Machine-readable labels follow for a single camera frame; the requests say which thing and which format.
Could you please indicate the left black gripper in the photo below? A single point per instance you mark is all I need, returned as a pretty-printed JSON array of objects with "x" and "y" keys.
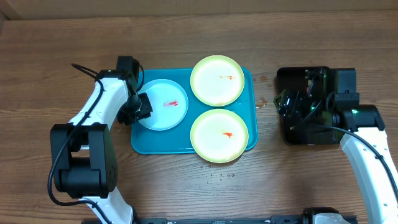
[{"x": 145, "y": 112}]

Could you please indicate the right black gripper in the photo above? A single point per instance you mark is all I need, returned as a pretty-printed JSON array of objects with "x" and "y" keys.
[{"x": 298, "y": 98}]

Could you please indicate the light blue round plate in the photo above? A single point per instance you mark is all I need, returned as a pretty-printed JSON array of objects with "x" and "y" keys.
[{"x": 169, "y": 103}]

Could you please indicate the yellow-green plate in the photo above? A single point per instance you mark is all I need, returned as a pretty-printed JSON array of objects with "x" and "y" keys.
[
  {"x": 211, "y": 143},
  {"x": 217, "y": 80}
]

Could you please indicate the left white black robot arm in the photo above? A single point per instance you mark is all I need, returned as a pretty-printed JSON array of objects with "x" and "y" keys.
[{"x": 84, "y": 166}]

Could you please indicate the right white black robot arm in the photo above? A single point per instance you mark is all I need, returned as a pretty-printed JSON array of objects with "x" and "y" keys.
[{"x": 364, "y": 141}]

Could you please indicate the teal plastic serving tray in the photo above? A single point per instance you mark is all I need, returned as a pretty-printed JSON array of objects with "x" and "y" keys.
[{"x": 186, "y": 135}]

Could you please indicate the black rectangular water tray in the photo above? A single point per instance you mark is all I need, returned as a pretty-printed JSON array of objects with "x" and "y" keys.
[{"x": 330, "y": 88}]

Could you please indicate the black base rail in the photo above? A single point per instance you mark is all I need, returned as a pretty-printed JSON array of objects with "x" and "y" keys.
[{"x": 296, "y": 219}]

